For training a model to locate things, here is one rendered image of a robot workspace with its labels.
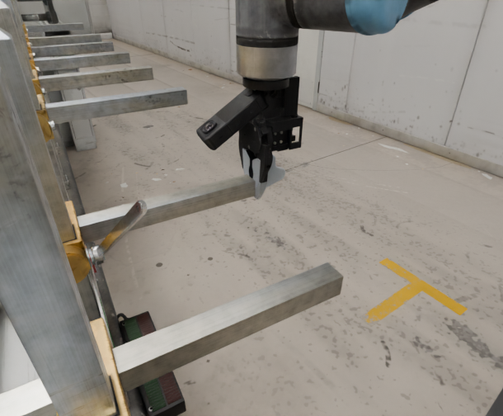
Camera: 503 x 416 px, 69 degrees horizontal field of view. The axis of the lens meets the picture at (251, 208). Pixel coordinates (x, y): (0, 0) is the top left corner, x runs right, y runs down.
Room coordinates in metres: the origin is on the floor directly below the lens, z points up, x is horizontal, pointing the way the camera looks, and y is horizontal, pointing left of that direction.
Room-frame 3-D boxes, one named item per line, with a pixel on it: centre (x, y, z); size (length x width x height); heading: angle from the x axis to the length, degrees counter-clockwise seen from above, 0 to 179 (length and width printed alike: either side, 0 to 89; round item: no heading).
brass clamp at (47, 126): (0.62, 0.38, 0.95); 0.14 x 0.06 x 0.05; 29
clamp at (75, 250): (0.40, 0.26, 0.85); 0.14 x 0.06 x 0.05; 29
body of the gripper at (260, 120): (0.58, -0.03, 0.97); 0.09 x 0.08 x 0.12; 119
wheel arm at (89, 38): (1.56, 0.78, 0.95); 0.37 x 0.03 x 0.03; 119
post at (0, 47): (0.38, 0.25, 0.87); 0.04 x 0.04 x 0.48; 29
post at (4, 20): (0.60, 0.37, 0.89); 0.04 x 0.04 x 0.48; 29
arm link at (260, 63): (0.58, -0.02, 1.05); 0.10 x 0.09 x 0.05; 29
